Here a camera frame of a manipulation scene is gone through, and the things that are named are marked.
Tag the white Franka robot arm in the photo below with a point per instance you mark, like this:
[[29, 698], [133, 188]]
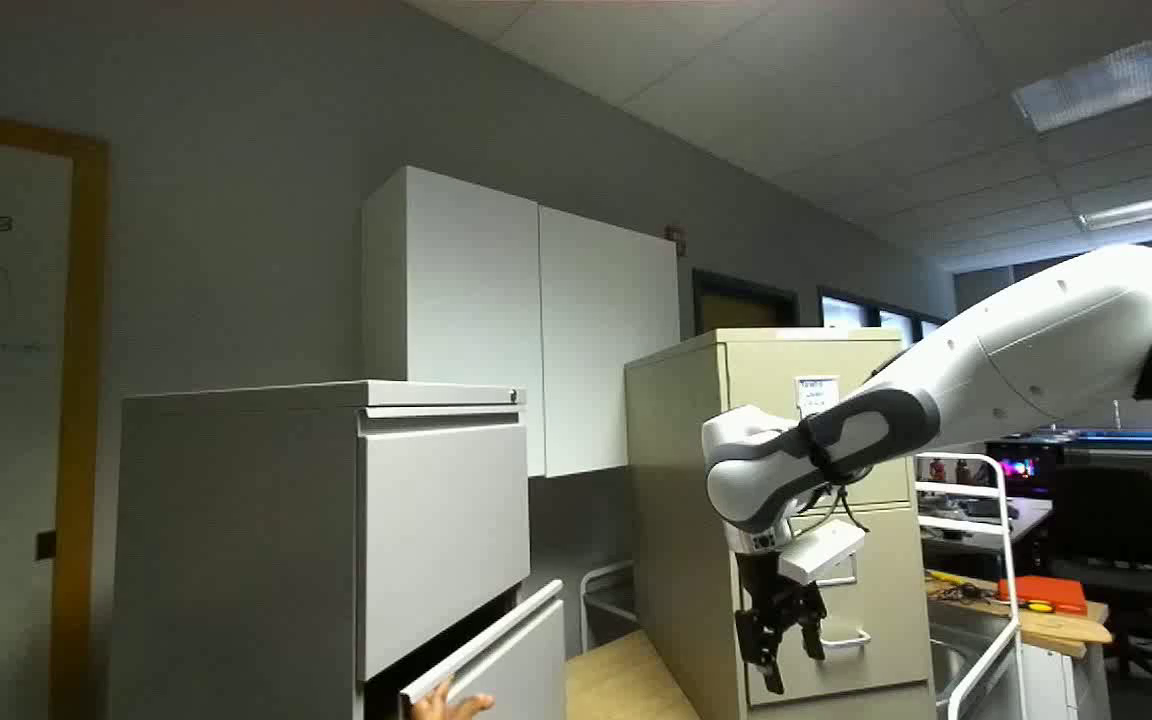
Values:
[[1028, 354]]

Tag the white file cabinet tall drawer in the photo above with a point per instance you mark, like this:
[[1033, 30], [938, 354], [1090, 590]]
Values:
[[447, 543]]

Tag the black office chair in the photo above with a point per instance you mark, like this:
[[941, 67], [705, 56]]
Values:
[[1116, 534]]

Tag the beige metal file cabinet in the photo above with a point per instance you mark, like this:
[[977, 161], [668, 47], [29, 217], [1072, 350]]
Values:
[[681, 534]]

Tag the orange flat object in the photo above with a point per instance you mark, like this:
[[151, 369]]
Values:
[[1040, 594]]

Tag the narrow ceiling light strip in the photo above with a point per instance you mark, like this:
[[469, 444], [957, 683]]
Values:
[[1149, 205]]

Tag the person's hand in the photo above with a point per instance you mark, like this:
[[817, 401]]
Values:
[[450, 705]]

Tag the white metal tube rack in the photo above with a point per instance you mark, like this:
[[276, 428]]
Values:
[[1003, 562]]

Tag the small black wall box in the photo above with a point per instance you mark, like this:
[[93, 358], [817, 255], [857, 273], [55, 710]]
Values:
[[44, 545]]

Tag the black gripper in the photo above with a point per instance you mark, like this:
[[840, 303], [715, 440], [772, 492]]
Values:
[[772, 587]]

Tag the white wall cabinet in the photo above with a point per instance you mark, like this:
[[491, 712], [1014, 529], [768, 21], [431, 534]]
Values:
[[538, 323]]

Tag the large ceiling light panel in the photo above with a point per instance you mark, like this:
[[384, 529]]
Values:
[[1116, 81]]

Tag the paper label on beige cabinet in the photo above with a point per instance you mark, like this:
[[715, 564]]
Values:
[[817, 399]]

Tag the white file cabinet body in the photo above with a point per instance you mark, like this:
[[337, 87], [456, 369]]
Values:
[[238, 562]]

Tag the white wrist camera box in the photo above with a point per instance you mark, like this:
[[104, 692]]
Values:
[[822, 549]]

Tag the wooden work table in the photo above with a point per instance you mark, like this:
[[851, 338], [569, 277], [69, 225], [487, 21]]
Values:
[[1061, 627]]

